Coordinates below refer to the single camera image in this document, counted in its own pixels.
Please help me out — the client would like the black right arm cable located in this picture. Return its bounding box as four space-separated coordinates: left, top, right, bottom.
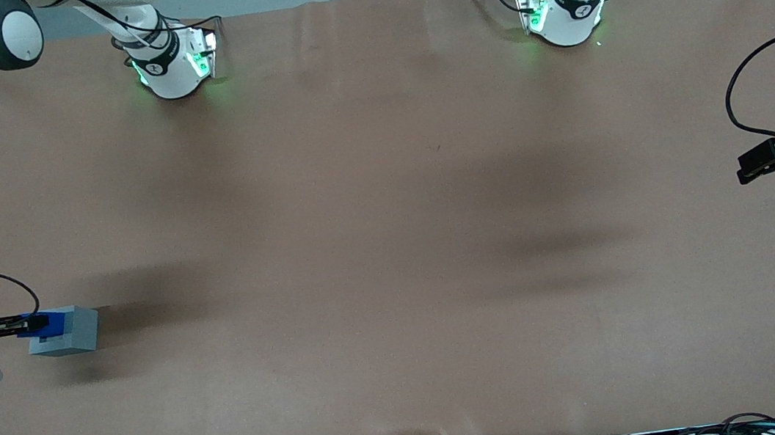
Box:
0 266 43 321

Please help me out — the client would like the black right base cable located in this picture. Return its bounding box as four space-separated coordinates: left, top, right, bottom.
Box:
65 0 225 65

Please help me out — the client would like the gray square base block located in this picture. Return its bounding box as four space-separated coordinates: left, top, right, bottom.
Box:
23 304 103 360

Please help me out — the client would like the paper table cover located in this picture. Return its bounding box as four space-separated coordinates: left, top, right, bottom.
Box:
0 0 775 435

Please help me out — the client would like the small blue plastic part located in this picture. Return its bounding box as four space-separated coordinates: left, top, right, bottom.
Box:
15 309 69 343

